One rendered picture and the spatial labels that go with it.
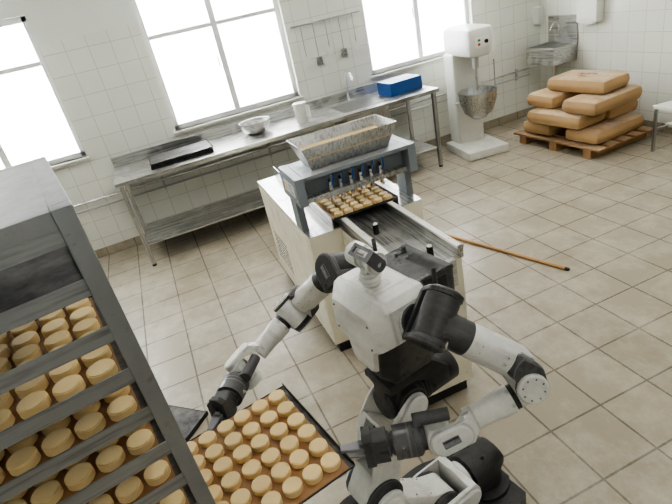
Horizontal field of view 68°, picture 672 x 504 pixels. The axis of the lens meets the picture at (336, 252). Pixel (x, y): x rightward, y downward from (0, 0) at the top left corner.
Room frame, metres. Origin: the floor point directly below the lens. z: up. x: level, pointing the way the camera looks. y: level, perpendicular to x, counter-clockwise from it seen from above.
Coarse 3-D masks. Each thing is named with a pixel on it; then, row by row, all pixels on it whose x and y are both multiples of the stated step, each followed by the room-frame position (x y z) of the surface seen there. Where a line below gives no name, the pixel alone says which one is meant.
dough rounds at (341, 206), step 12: (348, 192) 2.86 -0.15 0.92; (360, 192) 2.86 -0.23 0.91; (372, 192) 2.77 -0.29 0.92; (384, 192) 2.73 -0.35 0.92; (324, 204) 2.75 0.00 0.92; (336, 204) 2.75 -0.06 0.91; (348, 204) 2.72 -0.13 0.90; (360, 204) 2.63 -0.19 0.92; (372, 204) 2.63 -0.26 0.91; (336, 216) 2.57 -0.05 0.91
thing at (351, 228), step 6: (342, 222) 2.54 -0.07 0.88; (348, 222) 2.47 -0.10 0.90; (348, 228) 2.46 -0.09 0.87; (354, 228) 2.38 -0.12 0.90; (354, 234) 2.38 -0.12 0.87; (360, 234) 2.30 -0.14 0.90; (366, 234) 2.28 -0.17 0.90; (360, 240) 2.31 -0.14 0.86; (366, 240) 2.22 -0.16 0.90; (378, 246) 2.12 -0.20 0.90; (384, 252) 2.05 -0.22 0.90
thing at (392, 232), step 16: (368, 224) 2.52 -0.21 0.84; (384, 224) 2.48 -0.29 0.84; (400, 224) 2.43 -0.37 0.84; (352, 240) 2.40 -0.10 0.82; (384, 240) 2.29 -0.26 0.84; (400, 240) 2.25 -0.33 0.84; (416, 240) 2.21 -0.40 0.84; (448, 256) 1.99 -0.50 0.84; (464, 288) 1.99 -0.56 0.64; (464, 304) 1.99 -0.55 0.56; (464, 368) 1.98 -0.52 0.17; (448, 384) 1.95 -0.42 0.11; (464, 384) 2.01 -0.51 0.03; (432, 400) 1.95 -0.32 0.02
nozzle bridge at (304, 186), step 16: (400, 144) 2.73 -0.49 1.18; (352, 160) 2.64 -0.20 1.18; (368, 160) 2.63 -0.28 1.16; (384, 160) 2.75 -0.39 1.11; (400, 160) 2.77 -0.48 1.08; (416, 160) 2.71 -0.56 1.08; (288, 176) 2.62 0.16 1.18; (304, 176) 2.56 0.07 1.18; (320, 176) 2.55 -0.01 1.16; (336, 176) 2.67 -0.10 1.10; (368, 176) 2.70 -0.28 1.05; (384, 176) 2.69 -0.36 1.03; (400, 176) 2.86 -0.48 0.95; (288, 192) 2.72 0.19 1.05; (304, 192) 2.52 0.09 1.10; (320, 192) 2.62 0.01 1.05; (336, 192) 2.61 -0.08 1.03; (304, 224) 2.62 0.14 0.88
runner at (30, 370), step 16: (96, 336) 0.70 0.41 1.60; (112, 336) 0.71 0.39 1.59; (48, 352) 0.67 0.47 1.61; (64, 352) 0.68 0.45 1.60; (80, 352) 0.69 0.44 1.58; (16, 368) 0.65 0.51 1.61; (32, 368) 0.65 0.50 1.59; (48, 368) 0.66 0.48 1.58; (0, 384) 0.63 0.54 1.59; (16, 384) 0.64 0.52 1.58
